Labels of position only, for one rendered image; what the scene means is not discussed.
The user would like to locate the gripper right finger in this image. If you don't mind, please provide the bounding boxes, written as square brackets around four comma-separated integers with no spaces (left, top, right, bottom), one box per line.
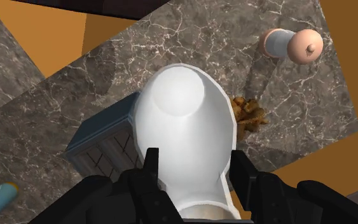
[229,149,358,224]

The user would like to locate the blue grey box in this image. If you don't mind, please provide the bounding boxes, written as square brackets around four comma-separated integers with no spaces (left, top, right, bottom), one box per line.
[64,90,146,182]

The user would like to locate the dark cabinet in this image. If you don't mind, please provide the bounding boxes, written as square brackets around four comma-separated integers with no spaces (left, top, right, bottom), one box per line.
[11,0,171,21]

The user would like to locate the pink and grey grinder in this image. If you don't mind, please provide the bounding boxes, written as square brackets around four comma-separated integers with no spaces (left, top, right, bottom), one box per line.
[258,28,324,66]

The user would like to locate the brown crumpled food piece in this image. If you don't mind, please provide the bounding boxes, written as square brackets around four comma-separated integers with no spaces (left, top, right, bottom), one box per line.
[230,95,270,142]

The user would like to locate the white bottle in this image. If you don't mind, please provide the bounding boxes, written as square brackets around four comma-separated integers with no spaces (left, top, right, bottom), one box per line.
[132,63,242,220]

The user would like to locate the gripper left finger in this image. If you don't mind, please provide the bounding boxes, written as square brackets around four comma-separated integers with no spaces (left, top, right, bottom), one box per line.
[29,147,184,224]

